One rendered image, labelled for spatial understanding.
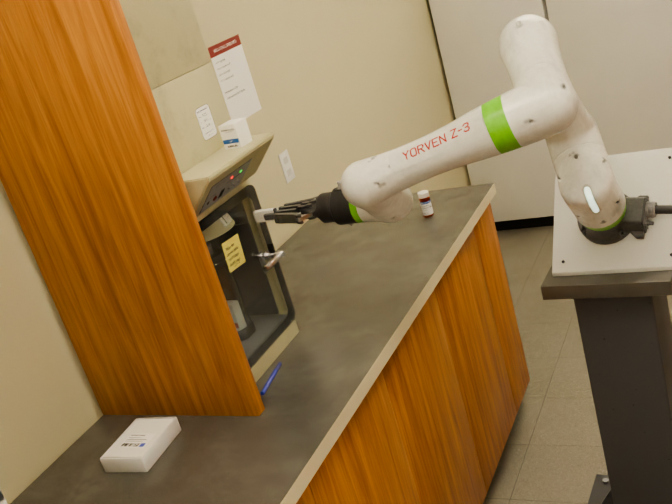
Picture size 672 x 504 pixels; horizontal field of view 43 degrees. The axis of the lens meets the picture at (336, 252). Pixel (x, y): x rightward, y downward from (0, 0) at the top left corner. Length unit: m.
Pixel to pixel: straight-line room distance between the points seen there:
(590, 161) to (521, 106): 0.41
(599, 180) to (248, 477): 1.05
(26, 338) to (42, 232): 0.27
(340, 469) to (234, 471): 0.27
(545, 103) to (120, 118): 0.87
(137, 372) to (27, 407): 0.27
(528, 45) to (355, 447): 1.00
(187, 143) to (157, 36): 0.25
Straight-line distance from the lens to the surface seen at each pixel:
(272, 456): 1.88
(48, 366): 2.25
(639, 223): 2.25
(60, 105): 1.95
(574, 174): 2.12
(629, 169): 2.38
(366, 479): 2.13
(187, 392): 2.12
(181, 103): 2.04
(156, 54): 2.01
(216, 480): 1.88
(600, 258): 2.29
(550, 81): 1.78
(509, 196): 5.08
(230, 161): 1.97
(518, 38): 1.85
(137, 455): 2.01
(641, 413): 2.50
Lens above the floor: 1.93
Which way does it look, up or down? 20 degrees down
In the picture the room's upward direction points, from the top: 17 degrees counter-clockwise
